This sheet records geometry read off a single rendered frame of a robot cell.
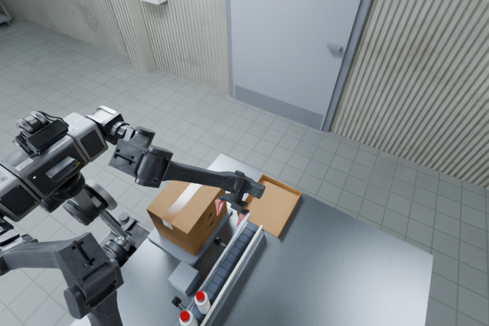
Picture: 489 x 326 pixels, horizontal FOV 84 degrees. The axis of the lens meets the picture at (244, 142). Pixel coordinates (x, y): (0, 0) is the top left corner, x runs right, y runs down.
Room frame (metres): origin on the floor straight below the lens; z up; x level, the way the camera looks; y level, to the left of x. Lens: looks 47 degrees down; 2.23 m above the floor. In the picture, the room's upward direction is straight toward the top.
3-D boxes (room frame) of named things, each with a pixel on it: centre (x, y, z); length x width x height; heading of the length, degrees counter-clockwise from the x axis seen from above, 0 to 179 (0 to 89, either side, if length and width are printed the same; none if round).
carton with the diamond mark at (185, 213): (0.68, 0.27, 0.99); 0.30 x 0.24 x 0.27; 151
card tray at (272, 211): (0.80, -0.15, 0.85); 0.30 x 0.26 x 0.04; 149
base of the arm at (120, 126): (0.78, 0.50, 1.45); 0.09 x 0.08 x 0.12; 150
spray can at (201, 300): (0.27, 0.17, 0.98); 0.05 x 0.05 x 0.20
